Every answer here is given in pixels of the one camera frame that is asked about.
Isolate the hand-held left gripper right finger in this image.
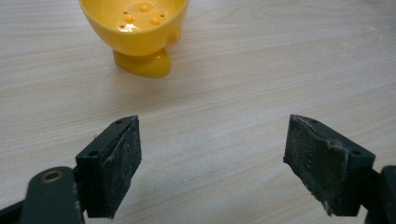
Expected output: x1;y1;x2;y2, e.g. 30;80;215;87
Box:
283;114;376;217

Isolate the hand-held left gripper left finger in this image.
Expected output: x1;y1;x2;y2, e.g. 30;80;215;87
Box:
75;115;143;219

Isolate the yellow plastic egg cup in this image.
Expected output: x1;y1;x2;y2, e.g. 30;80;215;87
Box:
78;0;190;78

